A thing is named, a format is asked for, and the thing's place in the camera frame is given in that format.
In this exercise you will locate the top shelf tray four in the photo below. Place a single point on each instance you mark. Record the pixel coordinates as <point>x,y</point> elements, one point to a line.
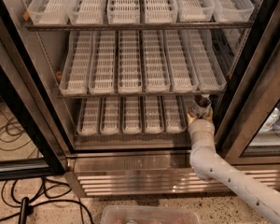
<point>160,11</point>

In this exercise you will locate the middle shelf tray four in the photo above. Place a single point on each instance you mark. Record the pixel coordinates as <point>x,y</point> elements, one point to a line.
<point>155,64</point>

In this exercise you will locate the top shelf tray two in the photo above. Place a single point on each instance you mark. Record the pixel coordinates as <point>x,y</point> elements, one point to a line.
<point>86,11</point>

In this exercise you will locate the bottom shelf tray six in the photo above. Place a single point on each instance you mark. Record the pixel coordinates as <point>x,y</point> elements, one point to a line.
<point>187,102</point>

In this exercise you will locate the bottom shelf tray two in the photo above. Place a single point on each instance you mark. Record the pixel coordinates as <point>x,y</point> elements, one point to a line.
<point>110,116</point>

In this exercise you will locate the shelf tray six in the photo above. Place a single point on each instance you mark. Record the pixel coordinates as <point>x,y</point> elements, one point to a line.
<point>187,102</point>
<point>233,10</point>
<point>205,61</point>

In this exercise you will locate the clear plastic bin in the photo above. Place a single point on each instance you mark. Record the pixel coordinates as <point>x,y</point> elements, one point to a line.
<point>135,214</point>

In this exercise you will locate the shelf tray one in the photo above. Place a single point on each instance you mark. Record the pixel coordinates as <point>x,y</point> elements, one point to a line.
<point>89,116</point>
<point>48,12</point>
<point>76,68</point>

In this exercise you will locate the shelf tray two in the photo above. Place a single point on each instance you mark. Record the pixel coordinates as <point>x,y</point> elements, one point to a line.
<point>110,116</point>
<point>102,76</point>
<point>86,11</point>

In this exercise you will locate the top shelf tray three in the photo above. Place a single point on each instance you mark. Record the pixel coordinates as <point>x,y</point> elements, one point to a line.
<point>123,11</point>

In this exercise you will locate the stainless steel fridge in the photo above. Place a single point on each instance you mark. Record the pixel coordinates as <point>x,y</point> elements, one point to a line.
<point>155,163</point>

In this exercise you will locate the open glass fridge door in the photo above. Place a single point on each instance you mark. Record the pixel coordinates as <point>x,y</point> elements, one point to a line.
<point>22,104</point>

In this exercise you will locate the middle shelf tray three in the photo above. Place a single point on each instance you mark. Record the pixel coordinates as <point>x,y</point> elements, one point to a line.
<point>130,76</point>

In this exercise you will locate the middle shelf tray five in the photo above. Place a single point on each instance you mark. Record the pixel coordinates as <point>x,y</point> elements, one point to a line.
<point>183,76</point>

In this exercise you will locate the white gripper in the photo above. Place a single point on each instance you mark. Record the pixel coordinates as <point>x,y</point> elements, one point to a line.
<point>201,127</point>

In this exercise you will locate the top shelf tray six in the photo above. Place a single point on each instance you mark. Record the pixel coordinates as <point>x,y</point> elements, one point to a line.
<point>233,10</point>

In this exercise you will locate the black stand post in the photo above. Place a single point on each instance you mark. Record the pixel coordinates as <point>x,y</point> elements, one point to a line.
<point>26,210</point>

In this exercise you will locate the brown drink plastic bottle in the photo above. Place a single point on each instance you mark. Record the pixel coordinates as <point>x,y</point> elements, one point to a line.
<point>200,106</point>

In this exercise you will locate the shelf tray three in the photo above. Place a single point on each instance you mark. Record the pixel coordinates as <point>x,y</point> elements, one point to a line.
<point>131,116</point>
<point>130,76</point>
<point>123,11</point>

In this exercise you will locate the shelf tray four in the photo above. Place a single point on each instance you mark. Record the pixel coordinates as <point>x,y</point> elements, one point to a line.
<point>160,11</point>
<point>153,115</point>
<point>155,64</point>

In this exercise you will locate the bottom shelf tray one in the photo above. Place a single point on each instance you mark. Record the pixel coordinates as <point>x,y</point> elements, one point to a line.
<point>89,116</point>

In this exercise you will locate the bottom shelf tray four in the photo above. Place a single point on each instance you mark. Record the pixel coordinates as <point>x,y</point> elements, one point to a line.
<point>153,115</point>

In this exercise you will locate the middle shelf tray six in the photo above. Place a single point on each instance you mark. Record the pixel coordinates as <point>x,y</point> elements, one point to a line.
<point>205,61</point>

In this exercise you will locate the middle shelf tray one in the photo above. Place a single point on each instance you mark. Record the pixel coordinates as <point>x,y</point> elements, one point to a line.
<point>76,68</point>

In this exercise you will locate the bottom shelf tray three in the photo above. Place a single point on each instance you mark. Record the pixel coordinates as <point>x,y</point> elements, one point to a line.
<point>131,116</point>

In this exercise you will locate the top shelf tray one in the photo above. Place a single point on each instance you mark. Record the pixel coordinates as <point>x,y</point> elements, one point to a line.
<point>48,12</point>

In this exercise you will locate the middle shelf tray two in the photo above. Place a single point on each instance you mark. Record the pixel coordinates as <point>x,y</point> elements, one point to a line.
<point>102,76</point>

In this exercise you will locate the top shelf tray five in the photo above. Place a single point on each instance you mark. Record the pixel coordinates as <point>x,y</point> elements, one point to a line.
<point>195,10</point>

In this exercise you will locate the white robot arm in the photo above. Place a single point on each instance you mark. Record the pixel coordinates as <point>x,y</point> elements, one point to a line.
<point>207,164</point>

